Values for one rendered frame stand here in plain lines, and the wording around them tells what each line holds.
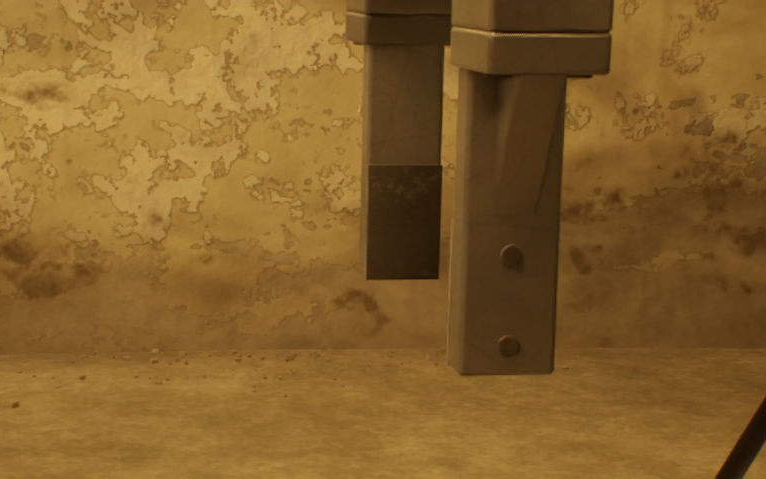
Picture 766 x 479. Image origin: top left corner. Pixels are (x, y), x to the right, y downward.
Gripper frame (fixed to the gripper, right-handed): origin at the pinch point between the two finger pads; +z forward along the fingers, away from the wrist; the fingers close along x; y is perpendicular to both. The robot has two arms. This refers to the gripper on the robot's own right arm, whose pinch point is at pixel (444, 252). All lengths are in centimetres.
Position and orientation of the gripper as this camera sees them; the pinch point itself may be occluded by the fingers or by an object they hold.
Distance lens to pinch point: 48.2
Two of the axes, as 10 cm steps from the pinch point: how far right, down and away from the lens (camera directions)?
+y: 9.8, -0.1, 2.0
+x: -2.0, -1.6, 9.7
